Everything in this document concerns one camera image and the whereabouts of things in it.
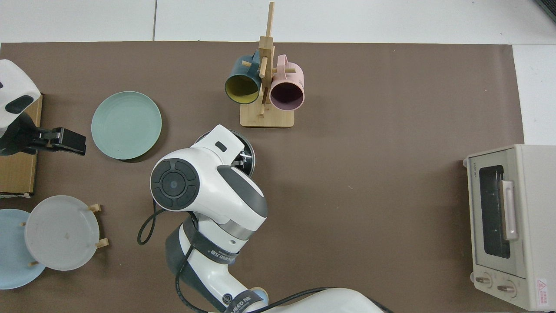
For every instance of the teal plate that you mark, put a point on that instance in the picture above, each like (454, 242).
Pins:
(126, 126)

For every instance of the grey plate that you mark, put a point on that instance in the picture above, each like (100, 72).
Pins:
(63, 232)

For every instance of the wooden plate rack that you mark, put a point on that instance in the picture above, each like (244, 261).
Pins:
(102, 243)

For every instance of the light blue plate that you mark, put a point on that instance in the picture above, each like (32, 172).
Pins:
(13, 261)

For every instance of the wooden cup stand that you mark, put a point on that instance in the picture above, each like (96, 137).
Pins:
(267, 117)

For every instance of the dark teal cup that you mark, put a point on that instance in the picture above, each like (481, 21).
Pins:
(242, 89)

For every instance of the pink cup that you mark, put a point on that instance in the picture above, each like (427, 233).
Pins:
(286, 95)

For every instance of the brown table cloth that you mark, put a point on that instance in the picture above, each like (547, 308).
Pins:
(369, 174)

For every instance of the pale toaster oven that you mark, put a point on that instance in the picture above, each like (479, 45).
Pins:
(525, 226)

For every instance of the black object at corner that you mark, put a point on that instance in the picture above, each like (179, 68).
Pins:
(548, 8)

